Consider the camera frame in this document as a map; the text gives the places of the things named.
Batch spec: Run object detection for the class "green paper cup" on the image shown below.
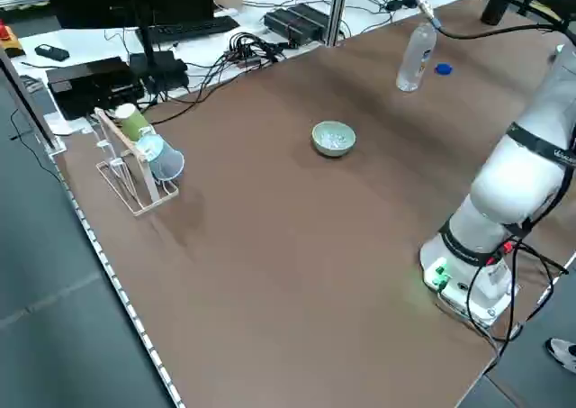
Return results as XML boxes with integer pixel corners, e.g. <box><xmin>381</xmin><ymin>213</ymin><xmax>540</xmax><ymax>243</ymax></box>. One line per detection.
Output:
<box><xmin>113</xmin><ymin>103</ymin><xmax>153</xmax><ymax>141</ymax></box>

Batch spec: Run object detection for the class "black finned power supply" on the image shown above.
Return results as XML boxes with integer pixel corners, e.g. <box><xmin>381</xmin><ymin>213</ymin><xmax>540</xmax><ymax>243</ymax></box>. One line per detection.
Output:
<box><xmin>264</xmin><ymin>3</ymin><xmax>332</xmax><ymax>47</ymax></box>

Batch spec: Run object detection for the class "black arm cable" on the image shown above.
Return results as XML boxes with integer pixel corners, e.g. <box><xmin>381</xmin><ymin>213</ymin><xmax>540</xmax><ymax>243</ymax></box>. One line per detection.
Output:
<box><xmin>465</xmin><ymin>239</ymin><xmax>569</xmax><ymax>350</ymax></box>

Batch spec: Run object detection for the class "black usb hub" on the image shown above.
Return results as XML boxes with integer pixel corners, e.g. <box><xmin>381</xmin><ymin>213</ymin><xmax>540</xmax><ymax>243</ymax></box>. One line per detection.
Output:
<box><xmin>223</xmin><ymin>32</ymin><xmax>289</xmax><ymax>68</ymax></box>

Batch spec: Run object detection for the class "clear acrylic panel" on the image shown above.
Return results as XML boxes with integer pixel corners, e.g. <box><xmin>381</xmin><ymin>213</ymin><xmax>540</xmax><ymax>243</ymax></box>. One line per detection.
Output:
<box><xmin>0</xmin><ymin>47</ymin><xmax>68</xmax><ymax>158</ymax></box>

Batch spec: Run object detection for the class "transparent plastic bottle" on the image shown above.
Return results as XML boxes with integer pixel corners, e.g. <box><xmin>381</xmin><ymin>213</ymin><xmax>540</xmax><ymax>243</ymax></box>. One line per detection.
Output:
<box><xmin>395</xmin><ymin>22</ymin><xmax>438</xmax><ymax>93</ymax></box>

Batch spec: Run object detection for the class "light blue cup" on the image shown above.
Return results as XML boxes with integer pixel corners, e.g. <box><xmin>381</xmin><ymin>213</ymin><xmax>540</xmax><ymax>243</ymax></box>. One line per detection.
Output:
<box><xmin>136</xmin><ymin>133</ymin><xmax>185</xmax><ymax>184</ymax></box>

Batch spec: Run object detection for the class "aluminium frame post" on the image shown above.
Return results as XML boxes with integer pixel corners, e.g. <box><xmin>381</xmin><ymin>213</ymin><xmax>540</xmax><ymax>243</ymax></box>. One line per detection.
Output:
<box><xmin>326</xmin><ymin>0</ymin><xmax>353</xmax><ymax>49</ymax></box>

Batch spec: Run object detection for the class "black keyboard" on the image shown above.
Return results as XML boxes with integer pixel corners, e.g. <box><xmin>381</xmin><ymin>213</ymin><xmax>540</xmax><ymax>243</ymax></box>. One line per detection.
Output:
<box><xmin>134</xmin><ymin>16</ymin><xmax>241</xmax><ymax>45</ymax></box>

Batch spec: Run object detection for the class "black device box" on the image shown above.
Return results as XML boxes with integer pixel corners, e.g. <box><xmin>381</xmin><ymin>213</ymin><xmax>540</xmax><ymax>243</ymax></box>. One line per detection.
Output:
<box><xmin>46</xmin><ymin>56</ymin><xmax>146</xmax><ymax>122</ymax></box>

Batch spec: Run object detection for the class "person's foot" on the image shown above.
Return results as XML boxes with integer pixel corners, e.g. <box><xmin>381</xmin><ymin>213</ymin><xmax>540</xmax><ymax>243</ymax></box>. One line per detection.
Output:
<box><xmin>545</xmin><ymin>338</ymin><xmax>576</xmax><ymax>374</ymax></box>

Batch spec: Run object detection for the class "black cable with silver connector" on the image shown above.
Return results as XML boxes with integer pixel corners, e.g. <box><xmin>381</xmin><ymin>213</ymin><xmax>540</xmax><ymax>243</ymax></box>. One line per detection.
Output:
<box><xmin>407</xmin><ymin>0</ymin><xmax>576</xmax><ymax>38</ymax></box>

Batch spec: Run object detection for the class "black vase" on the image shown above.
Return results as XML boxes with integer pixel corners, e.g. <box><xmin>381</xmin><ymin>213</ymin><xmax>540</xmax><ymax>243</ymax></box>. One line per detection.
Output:
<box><xmin>480</xmin><ymin>0</ymin><xmax>515</xmax><ymax>26</ymax></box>

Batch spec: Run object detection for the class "red emergency stop button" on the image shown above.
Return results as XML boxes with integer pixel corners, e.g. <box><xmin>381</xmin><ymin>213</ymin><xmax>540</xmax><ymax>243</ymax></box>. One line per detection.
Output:
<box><xmin>0</xmin><ymin>20</ymin><xmax>22</xmax><ymax>59</ymax></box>

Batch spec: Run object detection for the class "small black remote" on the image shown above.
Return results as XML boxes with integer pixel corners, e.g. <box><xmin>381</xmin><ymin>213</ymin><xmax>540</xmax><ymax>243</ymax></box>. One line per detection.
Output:
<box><xmin>34</xmin><ymin>43</ymin><xmax>71</xmax><ymax>62</ymax></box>

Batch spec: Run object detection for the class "wooden cup rack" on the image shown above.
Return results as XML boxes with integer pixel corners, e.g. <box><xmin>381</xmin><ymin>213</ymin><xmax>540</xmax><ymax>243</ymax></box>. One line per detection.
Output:
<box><xmin>93</xmin><ymin>107</ymin><xmax>180</xmax><ymax>218</ymax></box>

